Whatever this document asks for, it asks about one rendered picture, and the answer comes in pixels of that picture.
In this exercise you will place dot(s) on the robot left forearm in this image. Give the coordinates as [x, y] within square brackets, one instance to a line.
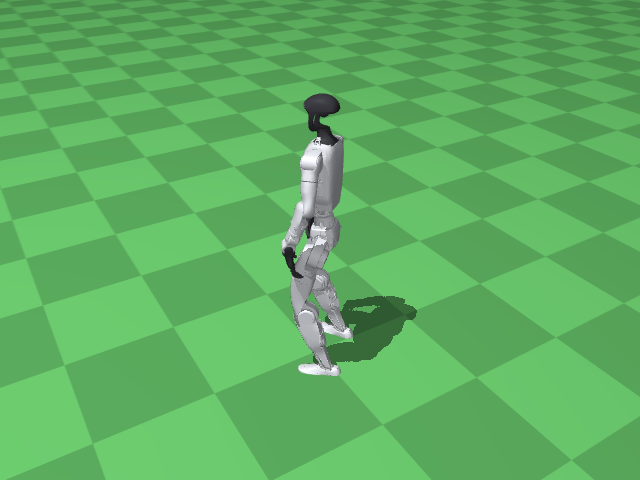
[297, 227]

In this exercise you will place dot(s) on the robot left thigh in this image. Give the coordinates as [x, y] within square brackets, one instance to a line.
[311, 257]

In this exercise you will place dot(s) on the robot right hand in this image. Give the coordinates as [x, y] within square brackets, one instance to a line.
[310, 222]

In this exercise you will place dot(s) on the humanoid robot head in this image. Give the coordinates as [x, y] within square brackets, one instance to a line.
[321, 105]

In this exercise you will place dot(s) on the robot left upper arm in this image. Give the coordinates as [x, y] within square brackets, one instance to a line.
[311, 164]

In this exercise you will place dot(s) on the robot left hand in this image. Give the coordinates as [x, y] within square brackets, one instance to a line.
[289, 255]

